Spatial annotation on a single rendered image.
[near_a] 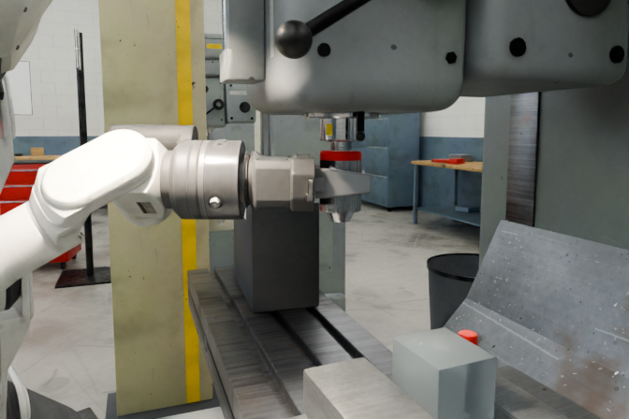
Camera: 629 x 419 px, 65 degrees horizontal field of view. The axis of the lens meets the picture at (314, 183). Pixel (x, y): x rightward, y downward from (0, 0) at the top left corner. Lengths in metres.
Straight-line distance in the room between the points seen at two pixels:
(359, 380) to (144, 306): 1.97
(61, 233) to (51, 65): 9.13
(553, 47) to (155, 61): 1.87
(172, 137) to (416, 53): 0.28
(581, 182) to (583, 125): 0.08
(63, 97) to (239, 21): 9.11
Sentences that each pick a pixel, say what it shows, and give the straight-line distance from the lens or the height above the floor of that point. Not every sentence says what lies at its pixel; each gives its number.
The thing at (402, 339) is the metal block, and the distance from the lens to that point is 0.41.
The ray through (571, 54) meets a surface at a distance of 0.57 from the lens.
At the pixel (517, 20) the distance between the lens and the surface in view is 0.53.
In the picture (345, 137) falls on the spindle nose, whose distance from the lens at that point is 0.53.
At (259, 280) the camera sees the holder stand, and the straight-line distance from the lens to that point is 0.85.
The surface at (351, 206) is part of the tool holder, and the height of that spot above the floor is 1.21.
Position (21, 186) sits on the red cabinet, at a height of 0.80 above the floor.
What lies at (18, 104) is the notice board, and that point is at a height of 1.73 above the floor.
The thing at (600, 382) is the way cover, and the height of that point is 1.00.
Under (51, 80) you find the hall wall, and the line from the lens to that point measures 9.63.
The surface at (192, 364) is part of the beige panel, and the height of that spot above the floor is 0.22.
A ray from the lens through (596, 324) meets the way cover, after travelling 0.73.
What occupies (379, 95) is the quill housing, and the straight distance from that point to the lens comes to 0.46.
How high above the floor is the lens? 1.29
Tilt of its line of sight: 6 degrees down
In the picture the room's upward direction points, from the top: straight up
